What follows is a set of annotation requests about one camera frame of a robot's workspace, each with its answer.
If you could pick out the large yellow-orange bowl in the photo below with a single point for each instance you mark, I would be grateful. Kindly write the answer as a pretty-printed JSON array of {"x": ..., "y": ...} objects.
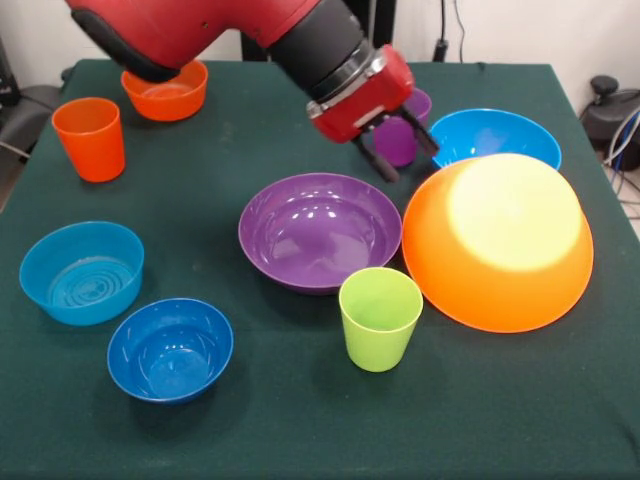
[{"x": 500, "y": 300}]

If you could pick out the large light blue bowl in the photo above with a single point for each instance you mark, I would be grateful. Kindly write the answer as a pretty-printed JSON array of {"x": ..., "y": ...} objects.
[{"x": 495, "y": 135}]

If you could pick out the purple cup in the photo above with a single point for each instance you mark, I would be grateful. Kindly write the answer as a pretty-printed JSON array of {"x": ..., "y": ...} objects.
[{"x": 397, "y": 145}]

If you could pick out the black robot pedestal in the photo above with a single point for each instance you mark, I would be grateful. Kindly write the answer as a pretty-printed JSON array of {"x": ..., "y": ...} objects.
[{"x": 385, "y": 25}]

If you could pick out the orange cup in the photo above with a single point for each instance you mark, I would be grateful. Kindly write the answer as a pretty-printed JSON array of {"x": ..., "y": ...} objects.
[{"x": 95, "y": 155}]

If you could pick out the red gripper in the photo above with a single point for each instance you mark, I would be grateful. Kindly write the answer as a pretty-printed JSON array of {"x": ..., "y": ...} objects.
[{"x": 365, "y": 110}]

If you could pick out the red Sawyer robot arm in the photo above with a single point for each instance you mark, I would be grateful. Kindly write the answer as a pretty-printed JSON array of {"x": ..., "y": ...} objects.
[{"x": 310, "y": 45}]

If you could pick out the dark blue bowl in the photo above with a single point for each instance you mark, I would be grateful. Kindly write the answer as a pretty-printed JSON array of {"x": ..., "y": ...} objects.
[{"x": 170, "y": 360}]

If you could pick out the small orange bowl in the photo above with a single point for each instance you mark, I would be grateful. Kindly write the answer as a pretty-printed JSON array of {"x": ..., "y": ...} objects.
[{"x": 170, "y": 105}]

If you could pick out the flat-bottomed light blue bowl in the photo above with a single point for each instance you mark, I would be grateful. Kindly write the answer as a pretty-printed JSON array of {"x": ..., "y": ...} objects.
[{"x": 35, "y": 280}]

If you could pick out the purple bowl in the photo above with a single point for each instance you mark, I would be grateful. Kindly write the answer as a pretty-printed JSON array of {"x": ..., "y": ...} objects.
[{"x": 320, "y": 240}]

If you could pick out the green cup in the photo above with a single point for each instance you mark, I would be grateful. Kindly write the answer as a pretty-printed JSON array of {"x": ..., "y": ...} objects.
[{"x": 375, "y": 350}]

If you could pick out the dark green tablecloth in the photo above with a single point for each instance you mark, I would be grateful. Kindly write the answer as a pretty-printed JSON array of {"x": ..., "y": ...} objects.
[{"x": 450, "y": 400}]

